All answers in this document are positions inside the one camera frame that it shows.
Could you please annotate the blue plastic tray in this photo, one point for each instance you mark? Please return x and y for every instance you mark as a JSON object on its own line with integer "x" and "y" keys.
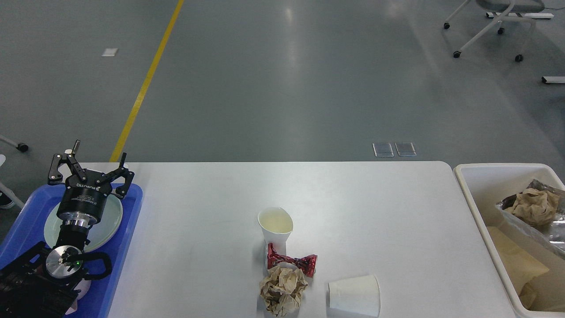
{"x": 28, "y": 229}

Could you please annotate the white plastic bin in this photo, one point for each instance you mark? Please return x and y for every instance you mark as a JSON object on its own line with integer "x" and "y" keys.
{"x": 484, "y": 185}

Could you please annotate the aluminium foil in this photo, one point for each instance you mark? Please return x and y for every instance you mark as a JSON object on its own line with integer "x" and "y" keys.
{"x": 550, "y": 236}

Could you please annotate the mint green plate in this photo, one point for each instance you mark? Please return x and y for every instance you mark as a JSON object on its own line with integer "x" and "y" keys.
{"x": 53, "y": 223}

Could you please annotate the floor socket plate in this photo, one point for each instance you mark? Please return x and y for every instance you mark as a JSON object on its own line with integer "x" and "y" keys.
{"x": 383, "y": 150}
{"x": 405, "y": 149}

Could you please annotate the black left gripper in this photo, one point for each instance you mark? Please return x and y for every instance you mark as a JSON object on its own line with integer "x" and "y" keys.
{"x": 86, "y": 201}

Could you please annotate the white floor marker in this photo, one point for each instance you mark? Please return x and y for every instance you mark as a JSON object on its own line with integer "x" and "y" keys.
{"x": 109, "y": 52}

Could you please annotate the red foil candy wrapper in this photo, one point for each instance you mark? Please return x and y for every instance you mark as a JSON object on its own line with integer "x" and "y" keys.
{"x": 306, "y": 264}

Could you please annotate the crumpled brown paper ball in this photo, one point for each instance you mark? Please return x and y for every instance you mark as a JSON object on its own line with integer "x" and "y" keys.
{"x": 282, "y": 290}

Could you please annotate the white office chair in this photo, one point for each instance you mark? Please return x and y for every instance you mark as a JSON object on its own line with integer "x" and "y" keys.
{"x": 505, "y": 7}

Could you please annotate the white table leg base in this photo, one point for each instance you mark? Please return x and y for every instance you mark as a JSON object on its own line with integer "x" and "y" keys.
{"x": 542, "y": 15}

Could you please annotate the left floor socket plate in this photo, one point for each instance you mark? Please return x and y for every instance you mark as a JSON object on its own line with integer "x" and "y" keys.
{"x": 383, "y": 150}

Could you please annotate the brown paper napkin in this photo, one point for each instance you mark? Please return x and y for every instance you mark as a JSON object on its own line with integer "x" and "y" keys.
{"x": 535, "y": 207}

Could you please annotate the white furniture foot right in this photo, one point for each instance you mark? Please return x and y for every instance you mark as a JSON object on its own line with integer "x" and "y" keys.
{"x": 553, "y": 79}

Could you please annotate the lying white paper cup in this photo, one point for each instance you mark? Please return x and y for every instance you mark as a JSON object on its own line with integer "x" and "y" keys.
{"x": 359, "y": 294}

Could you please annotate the pink mug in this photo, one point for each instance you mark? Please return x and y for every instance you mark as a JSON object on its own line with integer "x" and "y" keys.
{"x": 82, "y": 288}

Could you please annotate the upright white paper cup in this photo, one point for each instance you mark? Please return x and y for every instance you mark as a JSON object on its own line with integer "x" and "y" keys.
{"x": 276, "y": 225}

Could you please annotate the right floor socket plate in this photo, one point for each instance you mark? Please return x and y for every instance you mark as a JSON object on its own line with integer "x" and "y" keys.
{"x": 405, "y": 149}

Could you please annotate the brown paper bag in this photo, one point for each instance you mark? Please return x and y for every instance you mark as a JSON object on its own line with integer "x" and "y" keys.
{"x": 532, "y": 275}

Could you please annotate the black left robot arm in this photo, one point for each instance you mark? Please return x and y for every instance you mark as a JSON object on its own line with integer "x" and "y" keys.
{"x": 42, "y": 282}

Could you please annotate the chair leg with caster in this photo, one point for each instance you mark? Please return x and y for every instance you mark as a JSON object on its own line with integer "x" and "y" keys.
{"x": 20, "y": 146}

